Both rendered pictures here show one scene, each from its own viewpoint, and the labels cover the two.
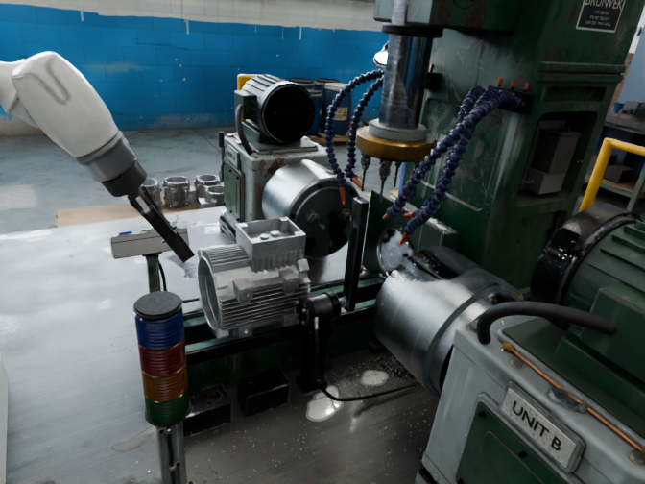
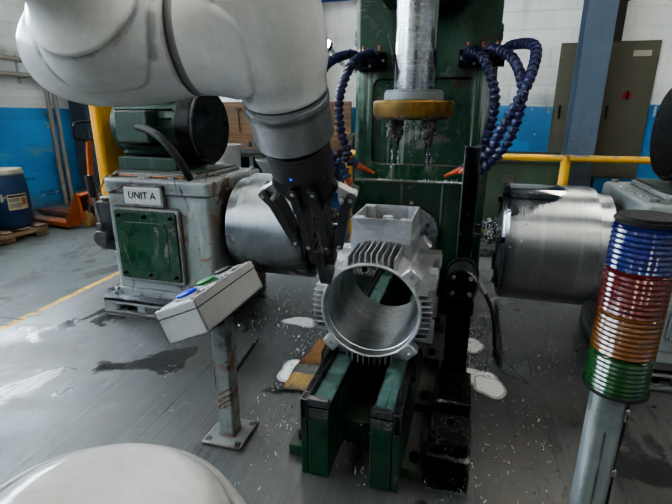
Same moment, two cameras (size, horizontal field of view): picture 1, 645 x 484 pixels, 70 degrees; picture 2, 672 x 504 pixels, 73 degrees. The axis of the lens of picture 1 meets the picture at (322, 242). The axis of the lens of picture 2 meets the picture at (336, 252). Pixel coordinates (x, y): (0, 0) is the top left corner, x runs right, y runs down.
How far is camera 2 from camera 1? 0.85 m
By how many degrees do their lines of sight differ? 41
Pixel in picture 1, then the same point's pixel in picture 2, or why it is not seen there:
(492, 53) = (449, 23)
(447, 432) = not seen: hidden behind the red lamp
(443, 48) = (386, 29)
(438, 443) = not seen: hidden behind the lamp
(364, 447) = (554, 387)
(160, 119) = not seen: outside the picture
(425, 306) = (573, 219)
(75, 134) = (320, 59)
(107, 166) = (328, 122)
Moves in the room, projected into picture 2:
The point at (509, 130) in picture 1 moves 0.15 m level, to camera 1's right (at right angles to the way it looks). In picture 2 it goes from (483, 85) to (511, 87)
